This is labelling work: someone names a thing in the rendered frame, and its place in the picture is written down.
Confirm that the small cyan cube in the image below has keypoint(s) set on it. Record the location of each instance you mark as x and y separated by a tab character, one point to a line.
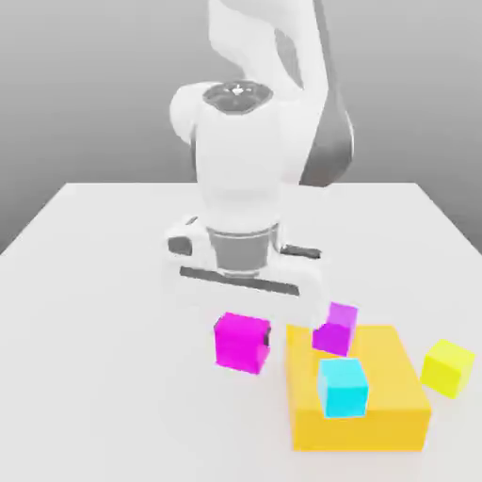
343	389

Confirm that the small magenta cube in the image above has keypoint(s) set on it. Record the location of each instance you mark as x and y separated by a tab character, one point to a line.
238	342

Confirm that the small yellow cube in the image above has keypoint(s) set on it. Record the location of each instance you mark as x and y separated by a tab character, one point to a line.
446	369

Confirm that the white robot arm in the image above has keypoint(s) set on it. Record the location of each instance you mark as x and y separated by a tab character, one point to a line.
241	162

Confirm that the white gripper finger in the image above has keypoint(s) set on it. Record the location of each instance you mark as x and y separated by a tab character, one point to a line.
267	336

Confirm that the large orange box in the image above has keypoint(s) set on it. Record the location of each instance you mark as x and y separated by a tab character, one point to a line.
376	421

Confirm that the small purple cube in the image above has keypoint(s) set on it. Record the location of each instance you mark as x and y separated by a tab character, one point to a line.
335	333

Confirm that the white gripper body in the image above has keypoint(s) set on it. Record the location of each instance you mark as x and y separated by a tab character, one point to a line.
241	297

